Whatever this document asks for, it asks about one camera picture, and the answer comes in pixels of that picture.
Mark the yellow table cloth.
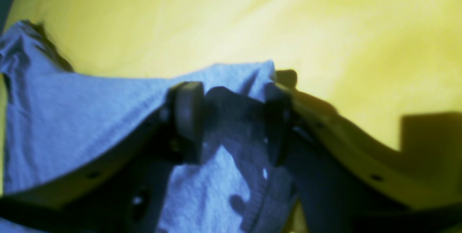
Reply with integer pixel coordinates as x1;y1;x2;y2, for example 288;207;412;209
0;0;462;233

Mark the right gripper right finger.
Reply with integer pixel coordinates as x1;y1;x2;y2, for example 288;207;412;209
265;83;461;233

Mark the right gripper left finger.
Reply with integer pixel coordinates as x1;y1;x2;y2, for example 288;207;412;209
1;82;204;233

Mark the grey t-shirt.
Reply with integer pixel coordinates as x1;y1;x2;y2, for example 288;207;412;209
1;21;297;233

